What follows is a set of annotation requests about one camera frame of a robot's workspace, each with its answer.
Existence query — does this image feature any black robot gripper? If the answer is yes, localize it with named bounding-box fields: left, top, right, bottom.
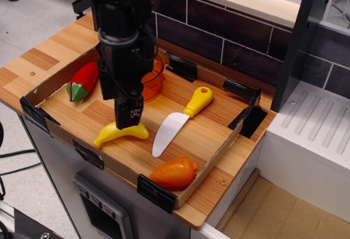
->
left=98, top=28, right=157, bottom=130

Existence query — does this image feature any yellow plastic toy banana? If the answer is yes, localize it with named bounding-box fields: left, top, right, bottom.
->
left=93, top=122, right=149, bottom=148

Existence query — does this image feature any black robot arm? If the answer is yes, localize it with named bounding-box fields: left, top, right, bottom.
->
left=91, top=0, right=158, bottom=129

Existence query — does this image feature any orange transparent plastic pot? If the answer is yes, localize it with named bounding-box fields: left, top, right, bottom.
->
left=142, top=54, right=165, bottom=101

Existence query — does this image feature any cardboard fence with black tape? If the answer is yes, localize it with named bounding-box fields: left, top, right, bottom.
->
left=19, top=27, right=269, bottom=214

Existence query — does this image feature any red toy chili pepper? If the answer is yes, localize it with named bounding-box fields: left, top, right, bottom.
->
left=66, top=61, right=98, bottom=102

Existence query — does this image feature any orange toy carrot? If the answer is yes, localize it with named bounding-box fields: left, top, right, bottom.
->
left=149, top=156, right=198, bottom=191

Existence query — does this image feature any black office chair base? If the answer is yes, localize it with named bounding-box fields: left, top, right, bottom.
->
left=72, top=0, right=91, bottom=20

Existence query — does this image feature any grey toy oven front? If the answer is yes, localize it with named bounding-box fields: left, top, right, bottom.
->
left=73, top=173, right=134, bottom=239

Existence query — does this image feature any white toy sink drainboard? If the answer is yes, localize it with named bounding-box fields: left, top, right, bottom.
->
left=258, top=81, right=349, bottom=221

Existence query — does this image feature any toy knife yellow handle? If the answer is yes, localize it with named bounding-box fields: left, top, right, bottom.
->
left=152, top=86, right=213, bottom=158

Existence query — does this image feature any black floor cable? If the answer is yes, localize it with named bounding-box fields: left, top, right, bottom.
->
left=0, top=148, right=42, bottom=201

